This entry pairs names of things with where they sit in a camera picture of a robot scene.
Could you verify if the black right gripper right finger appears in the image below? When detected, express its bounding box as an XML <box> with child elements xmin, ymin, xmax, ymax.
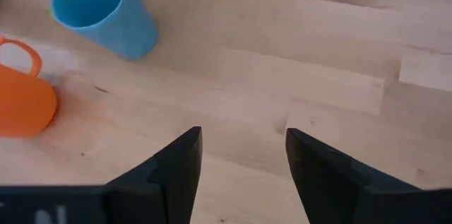
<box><xmin>285</xmin><ymin>127</ymin><xmax>423</xmax><ymax>224</ymax></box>

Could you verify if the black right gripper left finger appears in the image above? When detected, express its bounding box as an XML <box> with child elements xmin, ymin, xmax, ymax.
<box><xmin>105</xmin><ymin>126</ymin><xmax>203</xmax><ymax>224</ymax></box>

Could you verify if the orange plastic cup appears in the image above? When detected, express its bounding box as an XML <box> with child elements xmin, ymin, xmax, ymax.
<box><xmin>0</xmin><ymin>36</ymin><xmax>59</xmax><ymax>139</ymax></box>

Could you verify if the light blue plastic cup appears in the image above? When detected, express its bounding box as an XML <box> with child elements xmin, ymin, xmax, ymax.
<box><xmin>50</xmin><ymin>0</ymin><xmax>159</xmax><ymax>61</ymax></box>

